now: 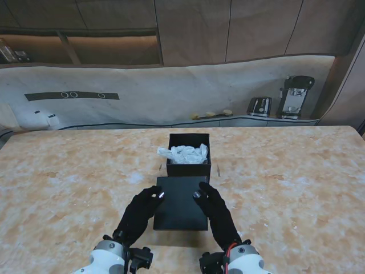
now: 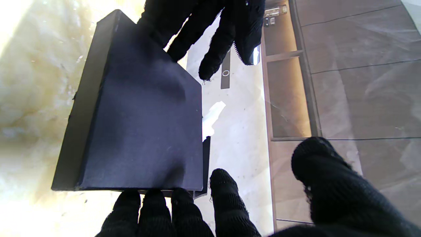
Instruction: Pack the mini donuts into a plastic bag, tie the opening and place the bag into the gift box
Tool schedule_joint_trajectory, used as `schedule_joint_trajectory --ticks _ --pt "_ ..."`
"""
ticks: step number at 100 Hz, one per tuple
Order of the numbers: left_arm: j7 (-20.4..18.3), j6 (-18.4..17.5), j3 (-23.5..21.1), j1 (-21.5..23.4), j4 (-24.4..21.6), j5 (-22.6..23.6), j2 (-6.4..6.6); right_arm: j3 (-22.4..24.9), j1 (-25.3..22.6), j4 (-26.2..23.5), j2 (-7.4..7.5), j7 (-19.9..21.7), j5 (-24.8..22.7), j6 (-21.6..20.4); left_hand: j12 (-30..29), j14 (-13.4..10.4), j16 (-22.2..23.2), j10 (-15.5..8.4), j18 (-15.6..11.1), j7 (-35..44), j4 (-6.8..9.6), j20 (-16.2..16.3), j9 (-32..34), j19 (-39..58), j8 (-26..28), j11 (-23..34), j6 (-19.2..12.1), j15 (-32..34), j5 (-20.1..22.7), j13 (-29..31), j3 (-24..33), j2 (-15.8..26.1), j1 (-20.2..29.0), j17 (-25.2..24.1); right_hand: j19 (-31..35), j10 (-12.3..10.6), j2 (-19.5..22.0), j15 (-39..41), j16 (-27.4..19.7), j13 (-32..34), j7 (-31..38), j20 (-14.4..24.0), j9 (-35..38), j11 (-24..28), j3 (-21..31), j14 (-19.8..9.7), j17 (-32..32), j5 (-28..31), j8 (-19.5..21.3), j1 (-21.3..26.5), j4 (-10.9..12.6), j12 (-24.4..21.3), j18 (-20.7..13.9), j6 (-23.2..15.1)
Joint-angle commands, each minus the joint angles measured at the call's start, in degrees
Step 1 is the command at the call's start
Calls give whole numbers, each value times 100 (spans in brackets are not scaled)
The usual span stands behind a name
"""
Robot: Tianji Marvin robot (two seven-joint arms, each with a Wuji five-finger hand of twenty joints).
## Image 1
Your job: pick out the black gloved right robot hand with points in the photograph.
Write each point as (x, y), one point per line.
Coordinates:
(219, 219)

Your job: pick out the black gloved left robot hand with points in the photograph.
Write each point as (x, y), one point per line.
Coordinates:
(137, 214)

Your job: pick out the black box lid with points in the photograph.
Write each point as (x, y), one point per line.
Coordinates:
(179, 208)

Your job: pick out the white printed plastic bag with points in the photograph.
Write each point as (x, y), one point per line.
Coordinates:
(188, 154)

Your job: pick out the open black gift box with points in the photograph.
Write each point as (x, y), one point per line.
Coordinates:
(188, 171)

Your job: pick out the white protective cover sheet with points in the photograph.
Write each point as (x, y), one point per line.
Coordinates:
(171, 91)

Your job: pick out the black silver espresso machine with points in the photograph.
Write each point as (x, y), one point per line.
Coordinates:
(295, 97)

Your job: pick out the small black shelf device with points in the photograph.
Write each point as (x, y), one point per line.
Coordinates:
(22, 55)

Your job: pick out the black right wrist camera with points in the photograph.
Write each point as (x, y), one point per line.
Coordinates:
(212, 262)

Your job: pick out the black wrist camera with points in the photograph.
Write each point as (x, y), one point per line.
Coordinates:
(141, 258)
(212, 262)

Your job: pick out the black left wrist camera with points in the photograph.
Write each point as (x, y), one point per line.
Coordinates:
(141, 258)

